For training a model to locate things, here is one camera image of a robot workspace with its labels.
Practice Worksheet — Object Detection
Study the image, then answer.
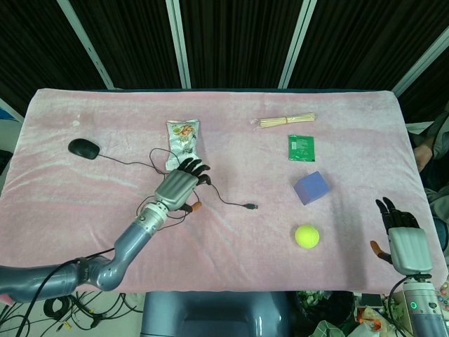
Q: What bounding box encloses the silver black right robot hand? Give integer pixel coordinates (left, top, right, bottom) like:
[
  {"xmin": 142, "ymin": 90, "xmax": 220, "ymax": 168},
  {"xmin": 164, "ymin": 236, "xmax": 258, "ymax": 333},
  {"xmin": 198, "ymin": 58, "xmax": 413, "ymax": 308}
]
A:
[{"xmin": 370, "ymin": 197, "xmax": 434, "ymax": 274}]

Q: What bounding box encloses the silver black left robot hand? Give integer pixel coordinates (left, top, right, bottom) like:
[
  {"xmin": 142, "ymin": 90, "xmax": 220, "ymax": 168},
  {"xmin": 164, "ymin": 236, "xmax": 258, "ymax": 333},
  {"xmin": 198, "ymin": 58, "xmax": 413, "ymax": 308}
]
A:
[{"xmin": 154, "ymin": 157, "xmax": 213, "ymax": 214}]

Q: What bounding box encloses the black mouse cable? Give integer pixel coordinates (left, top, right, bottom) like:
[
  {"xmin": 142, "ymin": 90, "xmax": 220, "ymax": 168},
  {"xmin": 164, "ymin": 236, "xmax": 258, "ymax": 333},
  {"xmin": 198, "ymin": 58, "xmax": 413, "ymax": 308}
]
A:
[{"xmin": 98, "ymin": 147, "xmax": 260, "ymax": 211}]

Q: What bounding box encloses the black computer mouse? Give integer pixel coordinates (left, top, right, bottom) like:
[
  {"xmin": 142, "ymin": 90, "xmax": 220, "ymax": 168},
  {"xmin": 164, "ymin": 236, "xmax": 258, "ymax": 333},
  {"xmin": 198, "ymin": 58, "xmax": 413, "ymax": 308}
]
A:
[{"xmin": 68, "ymin": 138, "xmax": 101, "ymax": 161}]

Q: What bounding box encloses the white snack packet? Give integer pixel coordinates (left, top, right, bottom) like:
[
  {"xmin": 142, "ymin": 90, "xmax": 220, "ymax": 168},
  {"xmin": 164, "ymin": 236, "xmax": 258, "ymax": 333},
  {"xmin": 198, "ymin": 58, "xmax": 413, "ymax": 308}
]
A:
[{"xmin": 165, "ymin": 119, "xmax": 201, "ymax": 172}]

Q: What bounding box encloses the pink fuzzy table cloth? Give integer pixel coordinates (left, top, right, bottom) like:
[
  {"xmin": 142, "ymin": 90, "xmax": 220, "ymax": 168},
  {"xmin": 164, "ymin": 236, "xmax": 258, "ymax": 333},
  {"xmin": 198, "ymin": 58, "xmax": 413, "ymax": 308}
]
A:
[{"xmin": 0, "ymin": 87, "xmax": 449, "ymax": 294}]

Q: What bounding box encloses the translucent plastic bag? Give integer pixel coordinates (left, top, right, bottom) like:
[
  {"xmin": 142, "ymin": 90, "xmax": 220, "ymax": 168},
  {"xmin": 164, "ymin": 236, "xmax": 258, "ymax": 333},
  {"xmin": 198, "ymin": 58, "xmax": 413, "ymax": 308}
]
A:
[{"xmin": 354, "ymin": 305, "xmax": 397, "ymax": 337}]

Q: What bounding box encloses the yellow tennis ball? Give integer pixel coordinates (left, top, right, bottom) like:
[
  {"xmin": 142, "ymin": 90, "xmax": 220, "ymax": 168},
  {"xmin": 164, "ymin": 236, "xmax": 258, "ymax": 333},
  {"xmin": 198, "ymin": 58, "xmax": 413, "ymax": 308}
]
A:
[{"xmin": 294, "ymin": 223, "xmax": 321, "ymax": 249}]

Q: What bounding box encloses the person in grey clothes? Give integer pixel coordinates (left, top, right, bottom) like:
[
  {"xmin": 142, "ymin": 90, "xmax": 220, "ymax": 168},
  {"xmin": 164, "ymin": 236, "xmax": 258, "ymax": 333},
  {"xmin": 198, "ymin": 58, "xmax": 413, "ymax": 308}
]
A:
[{"xmin": 412, "ymin": 112, "xmax": 449, "ymax": 253}]

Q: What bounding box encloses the purple foam cube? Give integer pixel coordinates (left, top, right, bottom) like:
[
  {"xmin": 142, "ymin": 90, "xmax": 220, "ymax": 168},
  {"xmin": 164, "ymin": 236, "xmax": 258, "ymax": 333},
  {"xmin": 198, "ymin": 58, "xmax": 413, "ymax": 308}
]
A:
[{"xmin": 293, "ymin": 171, "xmax": 331, "ymax": 206}]

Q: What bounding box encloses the wooden stick bundle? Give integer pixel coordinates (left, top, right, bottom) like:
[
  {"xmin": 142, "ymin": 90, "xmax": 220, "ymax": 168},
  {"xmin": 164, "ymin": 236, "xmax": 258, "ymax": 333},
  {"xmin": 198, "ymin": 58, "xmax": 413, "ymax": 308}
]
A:
[{"xmin": 249, "ymin": 112, "xmax": 316, "ymax": 130}]

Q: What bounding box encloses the green flat packet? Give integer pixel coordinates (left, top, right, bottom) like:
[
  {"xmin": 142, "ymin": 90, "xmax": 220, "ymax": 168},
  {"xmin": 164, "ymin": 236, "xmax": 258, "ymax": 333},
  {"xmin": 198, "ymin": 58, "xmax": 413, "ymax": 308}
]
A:
[{"xmin": 287, "ymin": 134, "xmax": 316, "ymax": 163}]

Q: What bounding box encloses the blue-grey robot torso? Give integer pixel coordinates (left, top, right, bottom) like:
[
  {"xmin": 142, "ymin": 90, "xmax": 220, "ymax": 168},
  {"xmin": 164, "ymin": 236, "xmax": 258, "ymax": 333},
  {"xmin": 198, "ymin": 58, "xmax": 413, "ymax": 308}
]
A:
[{"xmin": 142, "ymin": 291, "xmax": 292, "ymax": 337}]

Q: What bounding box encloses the black pleated curtain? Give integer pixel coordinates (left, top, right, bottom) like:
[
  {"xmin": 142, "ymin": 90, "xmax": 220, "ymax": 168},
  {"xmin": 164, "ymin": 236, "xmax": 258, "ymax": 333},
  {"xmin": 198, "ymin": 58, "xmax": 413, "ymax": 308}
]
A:
[{"xmin": 0, "ymin": 0, "xmax": 449, "ymax": 124}]

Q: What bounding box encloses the white metal frame post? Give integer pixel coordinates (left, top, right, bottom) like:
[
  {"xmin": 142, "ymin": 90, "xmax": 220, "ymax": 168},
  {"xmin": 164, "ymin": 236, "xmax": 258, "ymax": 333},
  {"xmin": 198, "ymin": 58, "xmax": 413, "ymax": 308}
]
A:
[
  {"xmin": 166, "ymin": 0, "xmax": 192, "ymax": 88},
  {"xmin": 279, "ymin": 0, "xmax": 316, "ymax": 88},
  {"xmin": 58, "ymin": 0, "xmax": 115, "ymax": 89},
  {"xmin": 392, "ymin": 26, "xmax": 449, "ymax": 96}
]

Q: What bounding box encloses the black floor cable tangle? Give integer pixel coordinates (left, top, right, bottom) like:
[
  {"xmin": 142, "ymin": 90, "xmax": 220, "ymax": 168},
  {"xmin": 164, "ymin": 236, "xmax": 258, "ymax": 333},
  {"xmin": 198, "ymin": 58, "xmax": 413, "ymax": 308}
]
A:
[{"xmin": 0, "ymin": 291, "xmax": 145, "ymax": 337}]

